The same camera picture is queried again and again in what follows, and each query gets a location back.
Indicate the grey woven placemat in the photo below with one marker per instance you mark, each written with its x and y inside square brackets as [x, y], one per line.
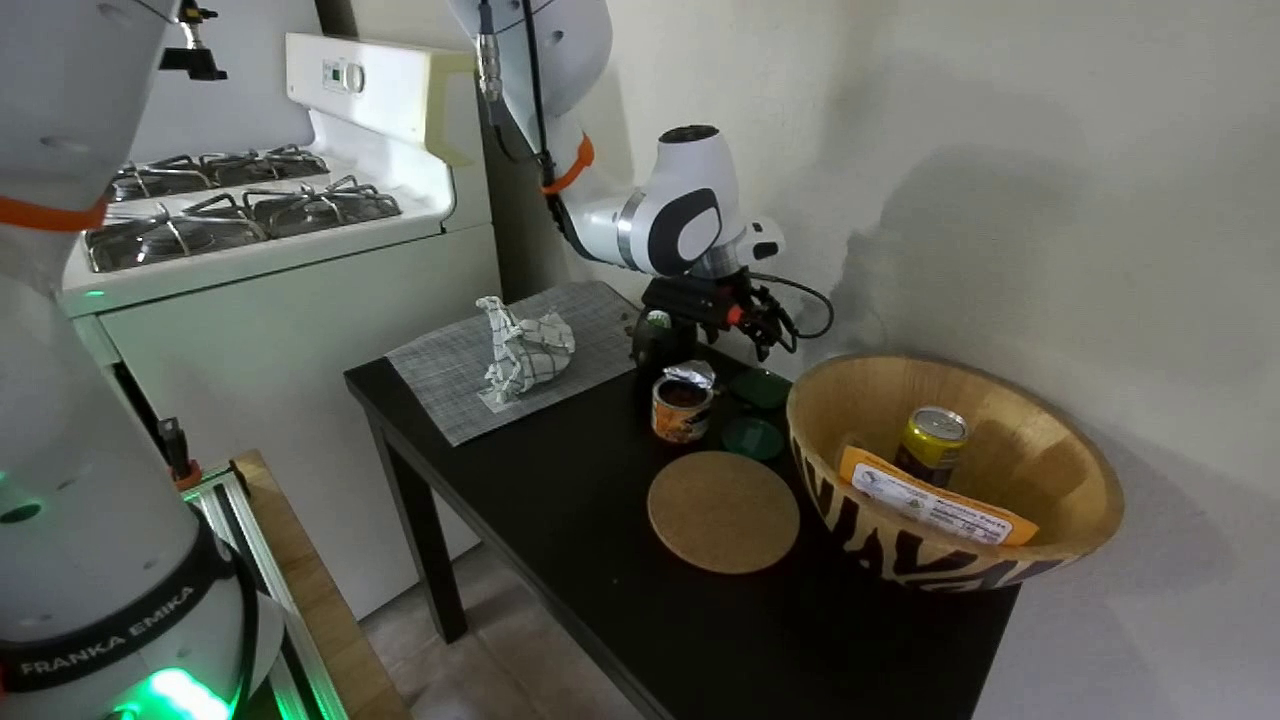
[446, 382]

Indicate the green lunch box lid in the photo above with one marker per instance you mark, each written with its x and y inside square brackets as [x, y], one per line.
[752, 436]

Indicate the wooden bench top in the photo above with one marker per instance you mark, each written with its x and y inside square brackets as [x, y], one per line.
[315, 601]

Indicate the large wooden bowl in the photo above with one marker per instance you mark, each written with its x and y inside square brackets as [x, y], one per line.
[1034, 493]

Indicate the white gas stove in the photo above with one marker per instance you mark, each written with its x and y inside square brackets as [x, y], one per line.
[266, 320]

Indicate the orange labelled packet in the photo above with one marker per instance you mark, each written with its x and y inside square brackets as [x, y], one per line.
[933, 507]

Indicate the crumpled white checked cloth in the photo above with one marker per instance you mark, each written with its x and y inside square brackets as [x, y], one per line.
[526, 351]

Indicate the black table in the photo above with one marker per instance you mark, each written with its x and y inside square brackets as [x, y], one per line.
[602, 532]

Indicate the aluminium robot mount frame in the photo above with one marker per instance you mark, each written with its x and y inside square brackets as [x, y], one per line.
[255, 561]

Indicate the black camera boom stand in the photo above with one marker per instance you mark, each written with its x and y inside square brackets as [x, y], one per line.
[193, 56]

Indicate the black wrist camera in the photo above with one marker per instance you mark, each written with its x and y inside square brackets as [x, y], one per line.
[756, 320]

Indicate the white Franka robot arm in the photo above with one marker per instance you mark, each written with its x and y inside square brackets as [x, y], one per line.
[80, 532]

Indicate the orange patterned cup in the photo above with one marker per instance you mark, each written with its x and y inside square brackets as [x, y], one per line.
[680, 409]

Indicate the black stand leg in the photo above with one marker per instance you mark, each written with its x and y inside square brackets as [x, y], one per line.
[144, 412]

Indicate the black stove burner grate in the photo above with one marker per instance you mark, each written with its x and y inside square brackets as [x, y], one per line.
[141, 180]
[255, 165]
[161, 237]
[327, 202]

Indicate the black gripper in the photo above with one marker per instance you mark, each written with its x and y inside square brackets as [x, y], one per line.
[675, 324]

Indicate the round wooden disc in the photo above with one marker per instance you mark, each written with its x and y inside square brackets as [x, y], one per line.
[723, 515]

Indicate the dark green lunch box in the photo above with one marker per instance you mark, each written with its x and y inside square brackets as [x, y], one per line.
[760, 388]

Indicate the yellow lidded jar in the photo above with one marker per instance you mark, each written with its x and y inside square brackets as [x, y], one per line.
[933, 435]

